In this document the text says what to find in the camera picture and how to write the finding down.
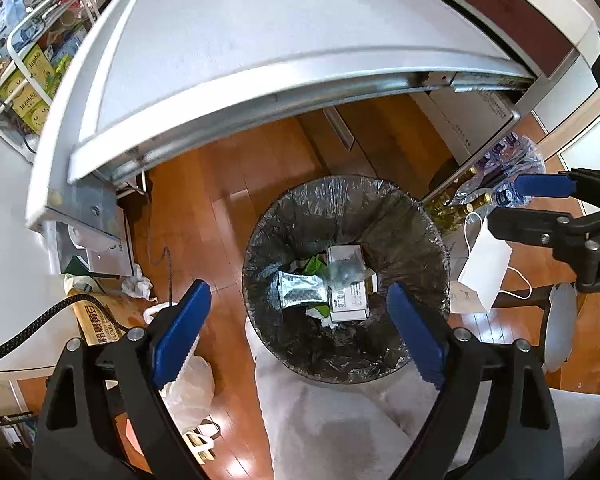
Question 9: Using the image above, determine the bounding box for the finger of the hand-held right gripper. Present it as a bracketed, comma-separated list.
[511, 166, 600, 209]
[487, 206, 597, 257]

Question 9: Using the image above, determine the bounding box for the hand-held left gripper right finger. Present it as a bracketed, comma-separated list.
[386, 282, 565, 480]

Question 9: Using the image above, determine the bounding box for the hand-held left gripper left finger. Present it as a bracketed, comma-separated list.
[32, 279, 213, 480]

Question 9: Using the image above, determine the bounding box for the white medicine box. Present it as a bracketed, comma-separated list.
[326, 244, 372, 324]

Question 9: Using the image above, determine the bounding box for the clear plastic wrapper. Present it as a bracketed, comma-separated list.
[324, 256, 376, 288]

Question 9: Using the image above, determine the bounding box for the black-lined trash bin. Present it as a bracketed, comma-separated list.
[241, 174, 452, 386]

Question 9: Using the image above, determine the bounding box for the green packet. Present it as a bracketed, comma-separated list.
[299, 255, 327, 277]

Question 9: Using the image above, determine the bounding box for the silver foil packet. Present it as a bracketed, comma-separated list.
[278, 269, 329, 312]

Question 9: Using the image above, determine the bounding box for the plastic-wrapped bottle pack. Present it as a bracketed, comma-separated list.
[452, 131, 548, 208]

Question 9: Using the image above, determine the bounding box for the white plastic bag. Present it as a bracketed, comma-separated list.
[161, 351, 217, 436]

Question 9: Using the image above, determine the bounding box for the white paper bag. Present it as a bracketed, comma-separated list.
[456, 211, 533, 314]

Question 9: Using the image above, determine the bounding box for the crumpled white tissue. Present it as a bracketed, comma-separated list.
[121, 264, 154, 302]

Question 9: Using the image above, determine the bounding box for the row of green glass bottles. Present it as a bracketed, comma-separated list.
[425, 187, 498, 233]

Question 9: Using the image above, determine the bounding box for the white plastic object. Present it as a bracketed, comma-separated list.
[540, 282, 579, 373]

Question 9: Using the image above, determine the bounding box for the printed kraft paper sack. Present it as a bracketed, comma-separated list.
[64, 287, 153, 347]

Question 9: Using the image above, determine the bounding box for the white cardboard box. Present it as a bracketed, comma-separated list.
[412, 87, 521, 167]

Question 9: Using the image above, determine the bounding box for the white logo shopping bag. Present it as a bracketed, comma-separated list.
[60, 220, 133, 281]

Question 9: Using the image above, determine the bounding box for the kitchen counter with dark cabinets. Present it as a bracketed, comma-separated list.
[375, 0, 600, 126]

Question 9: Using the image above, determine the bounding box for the stack of green smiley boxes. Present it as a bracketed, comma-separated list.
[0, 44, 73, 133]

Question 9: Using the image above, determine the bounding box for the silver metal table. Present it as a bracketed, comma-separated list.
[25, 0, 536, 231]

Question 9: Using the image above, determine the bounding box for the black braided cable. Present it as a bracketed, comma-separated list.
[0, 294, 88, 368]

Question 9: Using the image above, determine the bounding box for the white wire storage cart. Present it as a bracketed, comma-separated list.
[0, 0, 118, 136]

